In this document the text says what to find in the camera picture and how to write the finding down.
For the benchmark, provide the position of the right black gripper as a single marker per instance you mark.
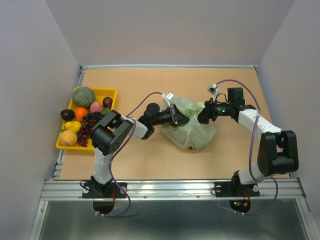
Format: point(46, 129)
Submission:
point(208, 112)

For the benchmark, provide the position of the dark fake grape bunch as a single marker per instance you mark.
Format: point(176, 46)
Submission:
point(96, 116)

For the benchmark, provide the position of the aluminium mounting rail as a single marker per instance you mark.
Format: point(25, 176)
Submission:
point(157, 190)

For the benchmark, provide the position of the yellow plastic tray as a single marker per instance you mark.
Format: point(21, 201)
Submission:
point(100, 94)

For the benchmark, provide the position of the green fake melon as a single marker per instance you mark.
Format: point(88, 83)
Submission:
point(83, 97)

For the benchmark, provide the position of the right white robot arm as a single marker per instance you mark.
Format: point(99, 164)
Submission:
point(277, 152)

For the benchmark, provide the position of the dark fake avocado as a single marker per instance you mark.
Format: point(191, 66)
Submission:
point(67, 115)

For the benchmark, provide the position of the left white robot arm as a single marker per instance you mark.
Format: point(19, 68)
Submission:
point(110, 135)

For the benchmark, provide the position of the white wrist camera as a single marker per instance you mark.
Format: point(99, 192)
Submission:
point(166, 103)
point(214, 90)

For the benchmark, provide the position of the red fake grape bunch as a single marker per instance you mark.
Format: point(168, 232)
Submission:
point(83, 134)

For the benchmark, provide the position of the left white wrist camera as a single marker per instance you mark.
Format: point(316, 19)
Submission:
point(166, 103)

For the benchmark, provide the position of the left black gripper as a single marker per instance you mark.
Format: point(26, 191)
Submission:
point(176, 117)

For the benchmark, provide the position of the pink fake peach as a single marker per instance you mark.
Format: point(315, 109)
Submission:
point(96, 107)

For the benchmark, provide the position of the fake orange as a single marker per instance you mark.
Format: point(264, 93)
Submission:
point(80, 112)

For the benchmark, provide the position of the green avocado print plastic bag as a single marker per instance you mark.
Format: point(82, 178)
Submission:
point(193, 135)

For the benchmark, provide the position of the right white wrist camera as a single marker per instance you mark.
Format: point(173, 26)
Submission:
point(214, 90)

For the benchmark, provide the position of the dark red fake plum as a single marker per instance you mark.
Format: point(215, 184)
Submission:
point(107, 102)

